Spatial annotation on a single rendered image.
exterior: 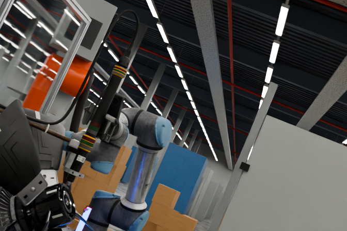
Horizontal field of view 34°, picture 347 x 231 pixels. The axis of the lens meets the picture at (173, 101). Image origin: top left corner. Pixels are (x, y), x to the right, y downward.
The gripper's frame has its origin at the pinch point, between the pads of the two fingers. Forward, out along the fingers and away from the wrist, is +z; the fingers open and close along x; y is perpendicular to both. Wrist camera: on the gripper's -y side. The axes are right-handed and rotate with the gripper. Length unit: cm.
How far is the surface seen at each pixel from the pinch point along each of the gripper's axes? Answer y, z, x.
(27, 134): 14.6, 22.8, 7.8
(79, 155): 14.6, -1.3, -0.4
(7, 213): 37.2, 13.8, 6.9
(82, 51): -72, -362, 159
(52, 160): 19.4, -0.3, 6.5
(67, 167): 19.4, -0.2, 1.3
